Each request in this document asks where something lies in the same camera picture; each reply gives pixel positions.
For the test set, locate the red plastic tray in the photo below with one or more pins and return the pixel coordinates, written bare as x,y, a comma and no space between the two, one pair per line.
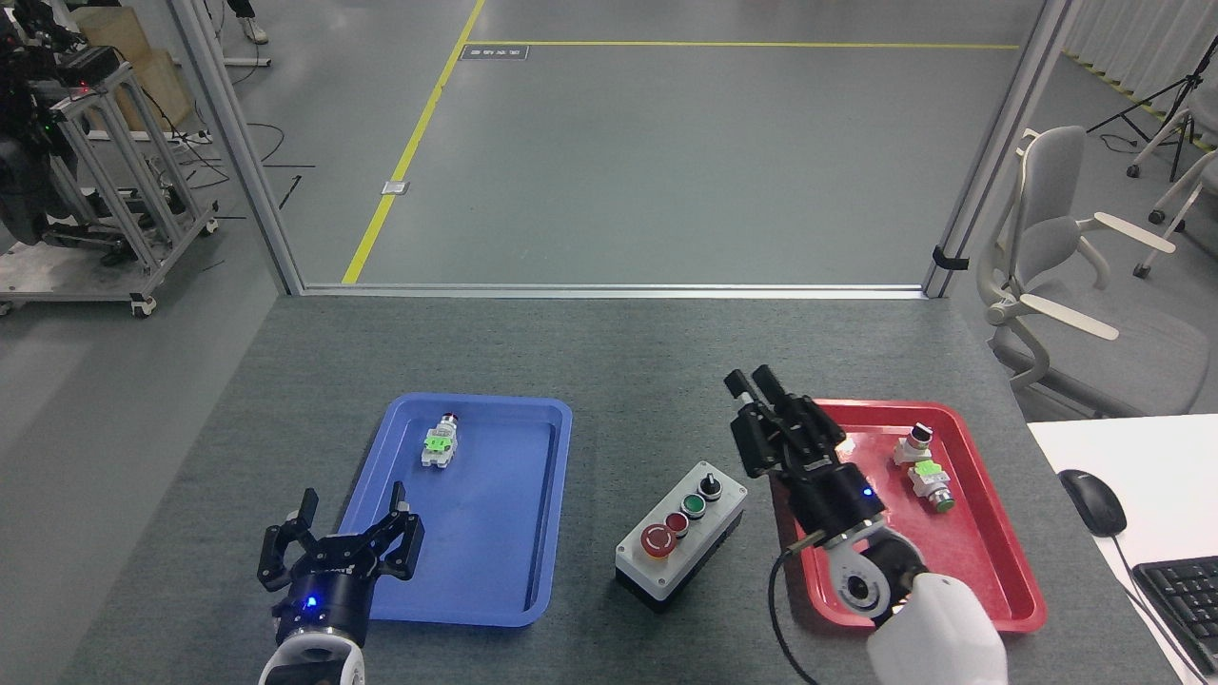
980,561

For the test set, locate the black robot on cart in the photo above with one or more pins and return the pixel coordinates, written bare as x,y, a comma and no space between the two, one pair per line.
24,181

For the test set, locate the grey four-button control box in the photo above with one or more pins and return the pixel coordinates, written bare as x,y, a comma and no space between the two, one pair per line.
680,542

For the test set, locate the black tripod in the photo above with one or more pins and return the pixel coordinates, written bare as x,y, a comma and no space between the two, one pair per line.
1185,95

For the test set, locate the silver aluminium post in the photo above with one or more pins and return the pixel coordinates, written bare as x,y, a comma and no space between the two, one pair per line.
999,143
238,152

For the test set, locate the black floor label sign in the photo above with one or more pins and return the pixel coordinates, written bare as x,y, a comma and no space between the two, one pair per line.
495,52

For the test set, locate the green-capped push button switch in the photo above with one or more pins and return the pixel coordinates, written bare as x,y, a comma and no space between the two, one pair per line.
931,483

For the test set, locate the silver aluminium rail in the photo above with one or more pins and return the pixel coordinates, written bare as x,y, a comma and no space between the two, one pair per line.
609,290

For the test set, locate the black keyboard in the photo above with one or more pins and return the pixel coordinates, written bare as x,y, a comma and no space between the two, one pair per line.
1185,604

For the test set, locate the black-knob selector switch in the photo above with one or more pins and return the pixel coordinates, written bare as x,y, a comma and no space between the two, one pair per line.
915,445

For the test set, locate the white-framed wheeled chair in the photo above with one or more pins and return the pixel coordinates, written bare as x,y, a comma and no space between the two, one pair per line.
1185,190

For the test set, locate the black computer mouse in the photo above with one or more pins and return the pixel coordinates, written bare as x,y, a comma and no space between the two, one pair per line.
1092,499

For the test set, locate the silver floor outlet plate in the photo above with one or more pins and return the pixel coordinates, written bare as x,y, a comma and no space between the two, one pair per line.
395,187

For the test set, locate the red-capped push button switch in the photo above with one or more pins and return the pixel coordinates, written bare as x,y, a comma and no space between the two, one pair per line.
440,442

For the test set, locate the blue plastic tray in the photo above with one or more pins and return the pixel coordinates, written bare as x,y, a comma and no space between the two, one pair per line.
495,533

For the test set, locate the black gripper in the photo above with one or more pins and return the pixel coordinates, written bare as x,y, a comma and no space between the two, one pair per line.
333,590
837,499

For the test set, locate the aluminium wheeled cart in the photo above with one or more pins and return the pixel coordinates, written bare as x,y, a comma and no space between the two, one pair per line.
105,276

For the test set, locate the white stand base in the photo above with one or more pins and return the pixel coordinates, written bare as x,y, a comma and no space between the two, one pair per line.
249,61

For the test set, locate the brown cardboard box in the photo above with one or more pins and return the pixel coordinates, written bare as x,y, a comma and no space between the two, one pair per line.
157,81

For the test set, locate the black clamp on post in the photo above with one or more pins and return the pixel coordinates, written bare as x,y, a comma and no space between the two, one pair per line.
949,259

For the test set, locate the person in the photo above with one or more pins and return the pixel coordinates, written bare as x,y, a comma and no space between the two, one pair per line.
255,30

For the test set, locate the grey office chair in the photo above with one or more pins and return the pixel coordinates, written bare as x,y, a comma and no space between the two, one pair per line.
1132,342

